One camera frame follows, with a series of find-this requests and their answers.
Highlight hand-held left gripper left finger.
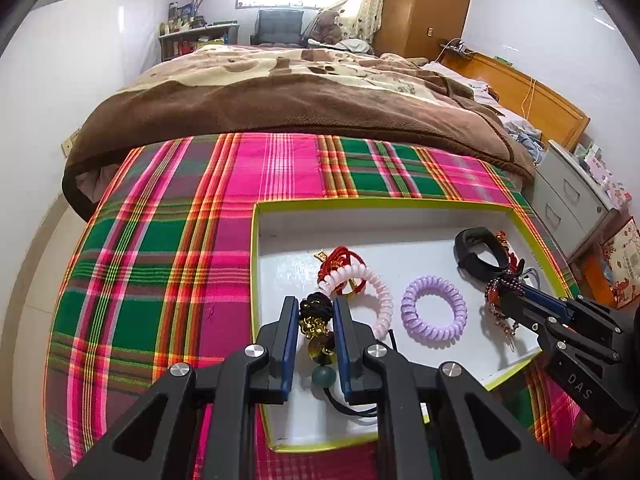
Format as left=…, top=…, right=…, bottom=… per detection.
left=62, top=296, right=301, bottom=480

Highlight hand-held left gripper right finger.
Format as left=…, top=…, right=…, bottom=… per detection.
left=332, top=295, right=576, bottom=480

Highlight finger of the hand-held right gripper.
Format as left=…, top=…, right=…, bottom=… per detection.
left=497, top=291, right=557, bottom=337
left=520, top=285, right=577, bottom=319

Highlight dark bead bracelet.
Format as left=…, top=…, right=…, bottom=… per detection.
left=481, top=271, right=526, bottom=356

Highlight black hair tie teal bead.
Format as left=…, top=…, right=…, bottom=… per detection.
left=310, top=330, right=397, bottom=418

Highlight pink spiral hair tie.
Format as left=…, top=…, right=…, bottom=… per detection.
left=320, top=262, right=395, bottom=341

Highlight black wristband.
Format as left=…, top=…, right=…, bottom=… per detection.
left=454, top=227, right=511, bottom=283

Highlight purple spiral hair tie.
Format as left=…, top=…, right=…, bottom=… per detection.
left=401, top=275, right=468, bottom=345

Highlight yellow-green cardboard box tray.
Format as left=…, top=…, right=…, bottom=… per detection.
left=248, top=197, right=576, bottom=453

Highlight person's right forearm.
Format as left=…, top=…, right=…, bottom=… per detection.
left=567, top=410, right=640, bottom=480

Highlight red knot ornament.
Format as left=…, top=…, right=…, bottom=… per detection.
left=495, top=230, right=522, bottom=272
left=315, top=246, right=368, bottom=296

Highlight red printed gift bag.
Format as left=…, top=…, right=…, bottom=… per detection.
left=580, top=215, right=640, bottom=311

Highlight grey drawer cabinet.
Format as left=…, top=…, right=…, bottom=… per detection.
left=530, top=140, right=621, bottom=261

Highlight small boxes on cabinet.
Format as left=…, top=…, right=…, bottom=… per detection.
left=575, top=142, right=631, bottom=208

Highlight pink green plaid cloth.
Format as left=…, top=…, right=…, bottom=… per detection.
left=42, top=132, right=591, bottom=480

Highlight crumpled white blue bedding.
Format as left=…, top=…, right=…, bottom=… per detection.
left=420, top=60, right=543, bottom=166

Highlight orange wooden headboard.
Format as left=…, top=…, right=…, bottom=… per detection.
left=440, top=49, right=591, bottom=153

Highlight brown fleece blanket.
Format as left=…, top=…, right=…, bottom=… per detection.
left=62, top=42, right=538, bottom=221

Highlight white pillow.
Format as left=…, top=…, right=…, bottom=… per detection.
left=307, top=37, right=376, bottom=56

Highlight brown teddy bear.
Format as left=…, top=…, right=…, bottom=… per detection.
left=312, top=10, right=346, bottom=46

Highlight dark armchair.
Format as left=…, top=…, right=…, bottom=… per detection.
left=250, top=8, right=307, bottom=48

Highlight cluttered wooden shelf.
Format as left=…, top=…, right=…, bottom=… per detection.
left=159, top=22, right=240, bottom=63

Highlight wooden wardrobe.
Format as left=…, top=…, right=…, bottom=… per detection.
left=372, top=0, right=478, bottom=61

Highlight patterned curtain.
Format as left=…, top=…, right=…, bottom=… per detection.
left=345, top=0, right=391, bottom=43

